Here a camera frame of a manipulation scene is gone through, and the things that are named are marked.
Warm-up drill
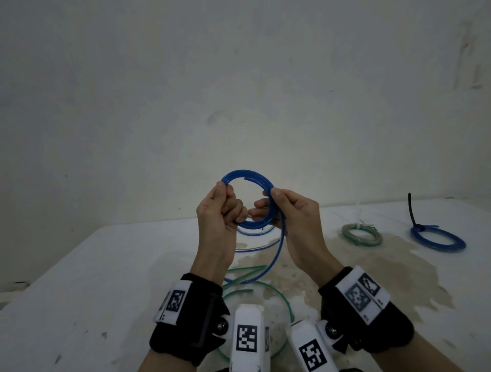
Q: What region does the clear blue striped tube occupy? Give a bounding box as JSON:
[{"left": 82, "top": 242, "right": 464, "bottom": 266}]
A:
[
  {"left": 234, "top": 224, "right": 281, "bottom": 254},
  {"left": 220, "top": 170, "right": 286, "bottom": 286}
]

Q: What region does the person's right forearm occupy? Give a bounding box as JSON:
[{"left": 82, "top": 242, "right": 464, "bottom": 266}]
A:
[{"left": 370, "top": 331, "right": 465, "bottom": 372}]

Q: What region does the white zip tie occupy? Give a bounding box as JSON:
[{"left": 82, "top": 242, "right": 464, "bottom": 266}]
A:
[{"left": 354, "top": 199, "right": 375, "bottom": 230}]

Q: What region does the person's left forearm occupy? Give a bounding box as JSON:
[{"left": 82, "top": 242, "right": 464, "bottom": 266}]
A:
[{"left": 138, "top": 348, "right": 198, "bottom": 372}]

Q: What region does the clear green striped tube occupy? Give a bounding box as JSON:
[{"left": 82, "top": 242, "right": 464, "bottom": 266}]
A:
[
  {"left": 342, "top": 223, "right": 384, "bottom": 247},
  {"left": 216, "top": 265, "right": 295, "bottom": 361}
]

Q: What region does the white wall socket box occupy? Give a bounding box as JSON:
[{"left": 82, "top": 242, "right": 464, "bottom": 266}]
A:
[{"left": 0, "top": 282, "right": 31, "bottom": 304}]

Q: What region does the white wrist camera with marker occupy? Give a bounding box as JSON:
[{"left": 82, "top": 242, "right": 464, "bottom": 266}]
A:
[
  {"left": 286, "top": 320, "right": 340, "bottom": 372},
  {"left": 229, "top": 305, "right": 271, "bottom": 372}
]

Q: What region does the person's left hand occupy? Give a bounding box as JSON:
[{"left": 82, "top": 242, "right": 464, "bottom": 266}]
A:
[{"left": 190, "top": 180, "right": 249, "bottom": 286}]

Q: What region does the solid blue tube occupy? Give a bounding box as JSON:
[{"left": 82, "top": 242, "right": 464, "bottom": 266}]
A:
[{"left": 410, "top": 225, "right": 467, "bottom": 253}]

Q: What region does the black zip tie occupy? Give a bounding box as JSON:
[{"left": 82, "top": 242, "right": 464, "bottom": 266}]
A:
[{"left": 408, "top": 193, "right": 425, "bottom": 230}]

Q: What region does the black wrist strap with markers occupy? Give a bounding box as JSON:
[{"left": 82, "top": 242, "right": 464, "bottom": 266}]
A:
[
  {"left": 318, "top": 266, "right": 415, "bottom": 354},
  {"left": 148, "top": 272, "right": 231, "bottom": 367}
]

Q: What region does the person's right hand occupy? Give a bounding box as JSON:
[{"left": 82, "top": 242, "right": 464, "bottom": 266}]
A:
[{"left": 248, "top": 188, "right": 344, "bottom": 287}]

